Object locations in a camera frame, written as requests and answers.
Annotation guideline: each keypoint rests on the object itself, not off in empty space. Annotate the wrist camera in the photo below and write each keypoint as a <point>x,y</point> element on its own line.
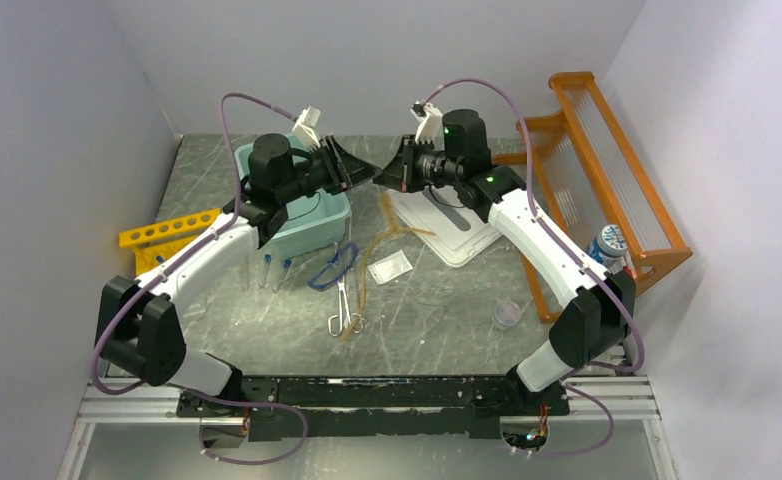
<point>430,121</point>
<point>304,128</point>

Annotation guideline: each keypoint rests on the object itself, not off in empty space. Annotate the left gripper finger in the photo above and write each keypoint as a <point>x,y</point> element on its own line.
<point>340,154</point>
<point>354,172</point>

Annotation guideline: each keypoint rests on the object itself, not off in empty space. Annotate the yellow test tube rack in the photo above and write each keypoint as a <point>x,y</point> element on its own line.
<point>153,244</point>

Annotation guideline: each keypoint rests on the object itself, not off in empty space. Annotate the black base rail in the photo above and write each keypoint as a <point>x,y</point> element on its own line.
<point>478,406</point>

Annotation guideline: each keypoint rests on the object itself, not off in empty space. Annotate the small white plastic bag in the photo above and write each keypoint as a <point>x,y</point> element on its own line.
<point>390,268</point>

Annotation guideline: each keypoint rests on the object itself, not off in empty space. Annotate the metal scissors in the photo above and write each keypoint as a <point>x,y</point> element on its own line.
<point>339,322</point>

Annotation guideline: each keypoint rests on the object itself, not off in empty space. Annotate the white blue bottle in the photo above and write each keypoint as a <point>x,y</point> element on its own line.
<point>608,246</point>

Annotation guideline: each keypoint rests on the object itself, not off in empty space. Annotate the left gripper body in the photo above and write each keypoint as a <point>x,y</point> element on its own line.
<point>318,171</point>

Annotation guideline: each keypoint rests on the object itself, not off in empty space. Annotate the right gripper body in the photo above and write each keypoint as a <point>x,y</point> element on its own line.
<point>432,167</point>

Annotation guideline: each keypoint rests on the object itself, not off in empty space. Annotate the white bin lid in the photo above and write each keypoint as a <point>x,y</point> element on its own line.
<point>455,234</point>

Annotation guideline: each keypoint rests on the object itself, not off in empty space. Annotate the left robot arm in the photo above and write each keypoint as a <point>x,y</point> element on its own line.
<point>139,327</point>

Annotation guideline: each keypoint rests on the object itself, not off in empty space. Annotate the teal plastic bin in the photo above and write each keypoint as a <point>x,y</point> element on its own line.
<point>314,223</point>

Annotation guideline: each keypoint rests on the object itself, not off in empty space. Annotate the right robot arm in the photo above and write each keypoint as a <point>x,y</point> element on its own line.
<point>451,150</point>

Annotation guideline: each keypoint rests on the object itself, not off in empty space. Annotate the blue safety goggles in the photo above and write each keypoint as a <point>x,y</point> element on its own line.
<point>336,267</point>

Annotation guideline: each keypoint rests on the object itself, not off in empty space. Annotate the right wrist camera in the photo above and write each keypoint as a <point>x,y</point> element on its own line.
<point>430,121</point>

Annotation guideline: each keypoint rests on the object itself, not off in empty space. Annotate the orange wooden rack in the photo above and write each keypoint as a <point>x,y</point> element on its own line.
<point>590,175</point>

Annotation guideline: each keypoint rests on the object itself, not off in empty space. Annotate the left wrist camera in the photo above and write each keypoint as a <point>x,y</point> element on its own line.
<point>304,128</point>

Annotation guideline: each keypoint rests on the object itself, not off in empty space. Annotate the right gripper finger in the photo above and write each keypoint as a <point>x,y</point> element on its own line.
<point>407,152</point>
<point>391,177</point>

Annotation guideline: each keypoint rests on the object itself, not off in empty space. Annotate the blue capped test tube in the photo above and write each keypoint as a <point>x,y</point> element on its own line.
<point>282,275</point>
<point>265,271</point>

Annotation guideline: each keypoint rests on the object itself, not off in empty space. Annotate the clear petri dish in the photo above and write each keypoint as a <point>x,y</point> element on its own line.
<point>506,314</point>

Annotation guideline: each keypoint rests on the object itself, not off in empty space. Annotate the brown test tube brush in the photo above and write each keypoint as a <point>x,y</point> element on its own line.
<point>392,225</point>

